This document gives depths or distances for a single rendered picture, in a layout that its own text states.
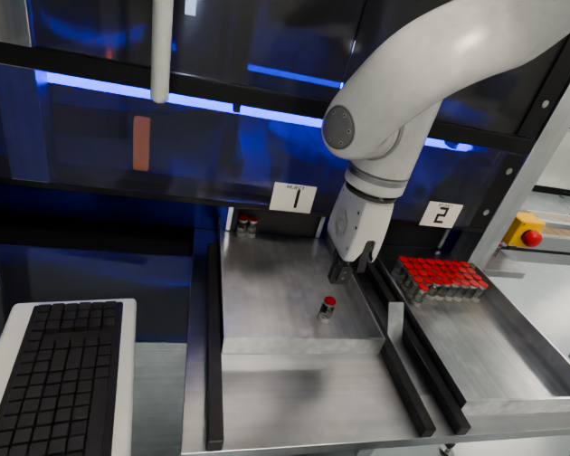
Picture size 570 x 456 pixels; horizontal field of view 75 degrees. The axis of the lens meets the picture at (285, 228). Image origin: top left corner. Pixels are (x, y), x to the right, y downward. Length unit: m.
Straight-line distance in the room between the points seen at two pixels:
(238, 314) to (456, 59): 0.48
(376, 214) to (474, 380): 0.35
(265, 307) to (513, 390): 0.43
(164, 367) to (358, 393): 0.57
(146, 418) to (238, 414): 0.70
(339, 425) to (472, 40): 0.47
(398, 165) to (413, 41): 0.15
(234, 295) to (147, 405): 0.57
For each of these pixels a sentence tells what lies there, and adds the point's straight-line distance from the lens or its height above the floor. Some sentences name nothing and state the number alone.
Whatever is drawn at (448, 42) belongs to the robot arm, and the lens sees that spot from 0.40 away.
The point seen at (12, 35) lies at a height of 1.22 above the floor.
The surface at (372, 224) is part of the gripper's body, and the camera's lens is 0.51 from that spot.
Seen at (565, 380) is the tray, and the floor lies 0.89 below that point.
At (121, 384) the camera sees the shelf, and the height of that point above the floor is 0.80.
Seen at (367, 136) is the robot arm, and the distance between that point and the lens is 0.40.
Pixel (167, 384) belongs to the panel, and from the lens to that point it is 1.09.
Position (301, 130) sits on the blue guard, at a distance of 0.68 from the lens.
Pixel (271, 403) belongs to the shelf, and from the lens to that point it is 0.55.
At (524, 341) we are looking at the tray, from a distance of 0.89.
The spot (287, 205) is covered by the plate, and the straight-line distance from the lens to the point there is 0.74.
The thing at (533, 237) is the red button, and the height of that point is 1.01.
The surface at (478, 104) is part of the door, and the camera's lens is 0.82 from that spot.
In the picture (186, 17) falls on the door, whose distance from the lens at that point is 0.64.
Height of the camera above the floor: 1.33
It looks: 30 degrees down
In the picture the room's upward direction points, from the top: 14 degrees clockwise
